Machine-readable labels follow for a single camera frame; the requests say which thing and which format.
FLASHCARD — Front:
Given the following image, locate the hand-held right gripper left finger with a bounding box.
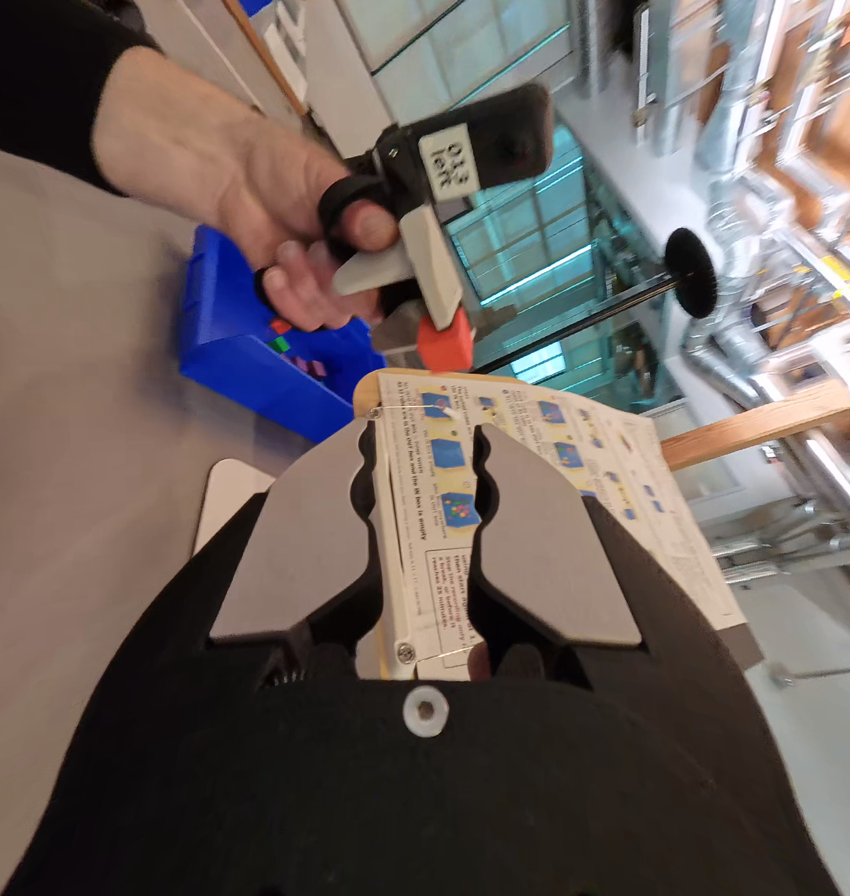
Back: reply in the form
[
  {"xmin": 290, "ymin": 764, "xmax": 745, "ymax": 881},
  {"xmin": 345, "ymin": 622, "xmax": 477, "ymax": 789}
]
[{"xmin": 209, "ymin": 420, "xmax": 385, "ymax": 659}]

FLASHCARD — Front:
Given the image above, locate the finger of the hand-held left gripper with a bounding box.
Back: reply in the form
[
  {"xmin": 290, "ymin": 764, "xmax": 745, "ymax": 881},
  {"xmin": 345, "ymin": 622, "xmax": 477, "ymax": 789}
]
[
  {"xmin": 399, "ymin": 204, "xmax": 465, "ymax": 332},
  {"xmin": 332, "ymin": 244, "xmax": 426, "ymax": 354}
]

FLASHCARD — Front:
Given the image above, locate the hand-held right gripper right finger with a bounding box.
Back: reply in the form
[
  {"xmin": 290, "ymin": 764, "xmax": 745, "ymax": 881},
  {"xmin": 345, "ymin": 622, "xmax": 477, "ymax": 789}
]
[{"xmin": 470, "ymin": 423, "xmax": 643, "ymax": 676}]

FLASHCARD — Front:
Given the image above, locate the blue plastic bin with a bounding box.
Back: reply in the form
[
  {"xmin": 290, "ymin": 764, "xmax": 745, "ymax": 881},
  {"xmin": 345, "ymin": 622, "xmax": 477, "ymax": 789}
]
[{"xmin": 178, "ymin": 224, "xmax": 387, "ymax": 443}]

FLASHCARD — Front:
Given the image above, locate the person's left forearm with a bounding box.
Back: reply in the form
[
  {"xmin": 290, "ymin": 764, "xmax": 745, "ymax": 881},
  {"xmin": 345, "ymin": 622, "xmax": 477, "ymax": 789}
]
[{"xmin": 0, "ymin": 0, "xmax": 165, "ymax": 198}]

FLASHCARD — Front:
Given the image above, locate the person's left hand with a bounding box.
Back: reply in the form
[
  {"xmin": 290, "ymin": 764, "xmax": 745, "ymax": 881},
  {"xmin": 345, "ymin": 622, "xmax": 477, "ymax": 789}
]
[{"xmin": 92, "ymin": 48, "xmax": 401, "ymax": 334}]

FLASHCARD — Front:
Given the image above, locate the white stand plate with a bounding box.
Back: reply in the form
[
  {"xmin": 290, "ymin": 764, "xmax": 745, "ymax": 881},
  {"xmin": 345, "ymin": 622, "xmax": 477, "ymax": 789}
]
[{"xmin": 192, "ymin": 458, "xmax": 279, "ymax": 557}]

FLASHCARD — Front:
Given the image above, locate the printed instruction sheet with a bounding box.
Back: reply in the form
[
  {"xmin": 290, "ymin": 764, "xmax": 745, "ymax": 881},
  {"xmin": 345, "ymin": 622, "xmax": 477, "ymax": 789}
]
[{"xmin": 374, "ymin": 378, "xmax": 744, "ymax": 681}]

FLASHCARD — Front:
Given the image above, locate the instruction sheet on wooden board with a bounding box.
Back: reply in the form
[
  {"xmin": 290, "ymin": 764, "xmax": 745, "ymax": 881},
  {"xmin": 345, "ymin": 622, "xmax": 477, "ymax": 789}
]
[{"xmin": 353, "ymin": 368, "xmax": 746, "ymax": 681}]

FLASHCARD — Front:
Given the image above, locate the black disc on rod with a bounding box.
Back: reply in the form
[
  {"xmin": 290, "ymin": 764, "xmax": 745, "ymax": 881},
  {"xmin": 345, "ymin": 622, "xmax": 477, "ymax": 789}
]
[{"xmin": 475, "ymin": 227, "xmax": 718, "ymax": 375}]

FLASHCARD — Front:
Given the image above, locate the wooden beam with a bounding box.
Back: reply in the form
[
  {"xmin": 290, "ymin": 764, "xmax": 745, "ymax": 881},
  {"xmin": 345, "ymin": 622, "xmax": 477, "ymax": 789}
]
[{"xmin": 659, "ymin": 381, "xmax": 850, "ymax": 472}]

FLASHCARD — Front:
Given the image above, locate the metal rod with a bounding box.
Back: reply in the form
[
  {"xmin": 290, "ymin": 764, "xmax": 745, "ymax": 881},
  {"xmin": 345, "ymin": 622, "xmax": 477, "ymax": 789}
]
[{"xmin": 771, "ymin": 664, "xmax": 850, "ymax": 688}]

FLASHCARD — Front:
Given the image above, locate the glass window wall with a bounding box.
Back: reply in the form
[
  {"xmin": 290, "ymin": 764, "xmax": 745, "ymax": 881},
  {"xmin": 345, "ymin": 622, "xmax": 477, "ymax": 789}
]
[{"xmin": 334, "ymin": 0, "xmax": 681, "ymax": 396}]

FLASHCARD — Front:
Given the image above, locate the silver ventilation duct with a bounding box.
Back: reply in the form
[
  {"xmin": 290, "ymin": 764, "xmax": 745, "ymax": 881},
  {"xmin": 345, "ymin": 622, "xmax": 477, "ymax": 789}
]
[{"xmin": 680, "ymin": 63, "xmax": 783, "ymax": 414}]

